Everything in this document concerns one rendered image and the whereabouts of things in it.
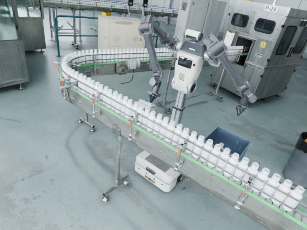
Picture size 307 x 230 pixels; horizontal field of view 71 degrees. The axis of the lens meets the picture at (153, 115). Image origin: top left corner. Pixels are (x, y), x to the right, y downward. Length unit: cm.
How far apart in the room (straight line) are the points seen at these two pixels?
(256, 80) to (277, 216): 380
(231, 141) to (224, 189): 67
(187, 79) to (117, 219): 150
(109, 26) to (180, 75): 365
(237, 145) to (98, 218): 148
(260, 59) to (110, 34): 337
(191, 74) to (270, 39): 306
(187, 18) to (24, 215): 655
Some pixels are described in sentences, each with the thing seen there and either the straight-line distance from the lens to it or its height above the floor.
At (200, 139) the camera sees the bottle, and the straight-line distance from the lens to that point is 146.
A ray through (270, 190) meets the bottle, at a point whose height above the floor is 107.
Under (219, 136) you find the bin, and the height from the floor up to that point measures 85.
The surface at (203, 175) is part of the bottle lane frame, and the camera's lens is 155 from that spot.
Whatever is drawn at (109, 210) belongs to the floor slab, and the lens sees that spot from 239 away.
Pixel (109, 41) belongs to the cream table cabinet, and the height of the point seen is 70.
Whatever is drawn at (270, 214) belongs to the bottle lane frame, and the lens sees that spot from 154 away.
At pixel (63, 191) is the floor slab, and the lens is 258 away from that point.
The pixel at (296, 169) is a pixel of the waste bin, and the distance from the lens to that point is 336.
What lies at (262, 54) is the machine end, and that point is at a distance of 495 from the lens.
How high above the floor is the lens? 197
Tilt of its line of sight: 31 degrees down
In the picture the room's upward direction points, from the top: 9 degrees clockwise
